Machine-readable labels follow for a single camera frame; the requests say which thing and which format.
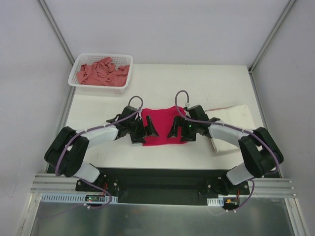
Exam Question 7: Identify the magenta t shirt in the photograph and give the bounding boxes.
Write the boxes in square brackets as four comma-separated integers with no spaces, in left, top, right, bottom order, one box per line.
[141,106,187,147]

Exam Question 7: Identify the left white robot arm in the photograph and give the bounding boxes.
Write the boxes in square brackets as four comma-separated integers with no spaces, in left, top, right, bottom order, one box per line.
[44,106,159,191]

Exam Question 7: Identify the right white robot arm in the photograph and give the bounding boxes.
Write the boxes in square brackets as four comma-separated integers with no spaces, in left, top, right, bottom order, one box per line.
[167,105,284,195]

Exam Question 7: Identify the folded white t shirt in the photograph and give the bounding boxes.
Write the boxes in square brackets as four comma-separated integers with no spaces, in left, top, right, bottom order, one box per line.
[205,105,256,153]

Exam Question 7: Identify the white plastic basket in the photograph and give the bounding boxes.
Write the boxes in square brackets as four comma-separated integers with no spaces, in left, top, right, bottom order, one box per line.
[68,53,133,94]

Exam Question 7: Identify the salmon pink t shirt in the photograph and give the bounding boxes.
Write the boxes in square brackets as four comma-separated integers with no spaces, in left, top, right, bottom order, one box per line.
[76,57,130,87]

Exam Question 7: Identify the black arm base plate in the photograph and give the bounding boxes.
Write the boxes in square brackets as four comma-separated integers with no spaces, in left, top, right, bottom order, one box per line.
[75,168,250,206]

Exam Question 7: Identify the right white cable duct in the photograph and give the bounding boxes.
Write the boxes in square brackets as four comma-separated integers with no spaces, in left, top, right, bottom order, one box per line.
[207,197,224,207]

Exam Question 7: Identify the white cable duct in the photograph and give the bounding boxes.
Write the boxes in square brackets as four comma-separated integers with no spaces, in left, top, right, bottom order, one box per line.
[207,197,224,207]
[41,193,118,204]

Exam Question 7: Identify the right corner aluminium post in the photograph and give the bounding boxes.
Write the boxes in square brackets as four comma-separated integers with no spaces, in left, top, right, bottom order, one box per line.
[248,0,298,75]

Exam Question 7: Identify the corner aluminium post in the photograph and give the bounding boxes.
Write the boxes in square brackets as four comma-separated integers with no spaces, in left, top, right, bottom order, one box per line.
[36,0,75,65]
[248,0,298,75]

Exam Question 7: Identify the left white cable duct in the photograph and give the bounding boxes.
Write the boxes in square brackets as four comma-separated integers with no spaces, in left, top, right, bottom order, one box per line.
[41,193,118,204]

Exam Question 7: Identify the aluminium front rail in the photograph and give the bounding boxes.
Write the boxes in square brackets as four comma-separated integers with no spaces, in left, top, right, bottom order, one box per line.
[30,174,298,198]

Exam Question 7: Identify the left corner aluminium post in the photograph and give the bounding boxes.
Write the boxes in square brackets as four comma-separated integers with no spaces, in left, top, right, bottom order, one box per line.
[36,0,75,65]

